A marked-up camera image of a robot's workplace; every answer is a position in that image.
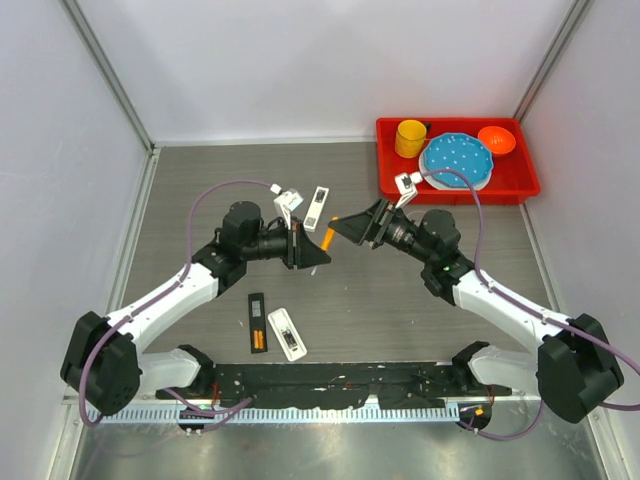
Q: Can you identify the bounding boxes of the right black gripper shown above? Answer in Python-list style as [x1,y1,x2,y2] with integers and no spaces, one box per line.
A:
[329,196,436,265]

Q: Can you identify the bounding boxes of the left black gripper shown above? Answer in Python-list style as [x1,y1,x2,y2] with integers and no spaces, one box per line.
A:
[242,216,330,269]

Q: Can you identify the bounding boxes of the orange handled screwdriver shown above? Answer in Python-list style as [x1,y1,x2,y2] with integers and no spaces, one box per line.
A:
[311,216,338,276]

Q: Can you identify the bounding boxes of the slim white remote control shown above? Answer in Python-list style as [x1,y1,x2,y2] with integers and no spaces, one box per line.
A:
[303,186,329,232]

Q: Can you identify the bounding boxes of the wide white remote control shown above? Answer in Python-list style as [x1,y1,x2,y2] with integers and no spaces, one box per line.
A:
[267,308,307,362]

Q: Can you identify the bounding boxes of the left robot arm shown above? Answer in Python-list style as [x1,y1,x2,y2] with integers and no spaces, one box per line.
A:
[60,201,331,416]

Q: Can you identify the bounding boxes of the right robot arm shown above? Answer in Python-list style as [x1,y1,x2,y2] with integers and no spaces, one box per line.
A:
[329,200,624,424]

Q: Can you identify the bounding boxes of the black remote control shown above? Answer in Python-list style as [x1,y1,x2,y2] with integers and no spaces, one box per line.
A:
[248,293,268,354]

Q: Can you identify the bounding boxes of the white plate under blue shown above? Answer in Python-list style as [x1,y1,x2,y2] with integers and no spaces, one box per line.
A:
[419,152,493,191]

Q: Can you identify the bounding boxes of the orange battery pair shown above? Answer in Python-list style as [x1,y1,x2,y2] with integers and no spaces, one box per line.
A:
[253,329,266,351]

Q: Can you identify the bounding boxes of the yellow cup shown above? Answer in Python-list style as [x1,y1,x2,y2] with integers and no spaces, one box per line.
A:
[394,119,429,159]

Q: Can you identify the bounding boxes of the blue dotted plate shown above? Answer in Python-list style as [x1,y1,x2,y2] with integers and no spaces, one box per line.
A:
[419,132,494,190]

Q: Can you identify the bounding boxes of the red plastic bin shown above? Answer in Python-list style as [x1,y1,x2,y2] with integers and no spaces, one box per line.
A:
[376,117,540,205]

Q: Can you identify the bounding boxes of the orange bowl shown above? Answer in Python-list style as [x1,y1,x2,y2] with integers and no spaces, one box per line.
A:
[477,125,516,156]

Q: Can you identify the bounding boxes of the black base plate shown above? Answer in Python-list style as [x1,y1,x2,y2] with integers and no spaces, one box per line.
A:
[174,362,512,410]

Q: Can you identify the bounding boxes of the perforated metal rail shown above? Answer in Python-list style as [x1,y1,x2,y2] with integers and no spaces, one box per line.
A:
[102,402,460,425]

